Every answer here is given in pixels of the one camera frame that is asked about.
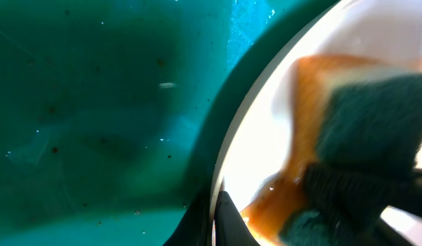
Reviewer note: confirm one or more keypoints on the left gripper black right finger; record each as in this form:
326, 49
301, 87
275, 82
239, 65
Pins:
230, 228

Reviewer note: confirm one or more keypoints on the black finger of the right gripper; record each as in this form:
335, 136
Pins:
354, 198
401, 223

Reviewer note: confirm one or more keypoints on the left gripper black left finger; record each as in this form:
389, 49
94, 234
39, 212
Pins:
193, 228

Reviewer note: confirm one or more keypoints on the green and yellow sponge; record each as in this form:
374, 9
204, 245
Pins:
351, 114

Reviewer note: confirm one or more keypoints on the teal plastic tray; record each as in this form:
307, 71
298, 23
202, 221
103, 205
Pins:
112, 113

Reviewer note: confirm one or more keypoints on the white plate with dark stain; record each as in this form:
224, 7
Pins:
258, 142

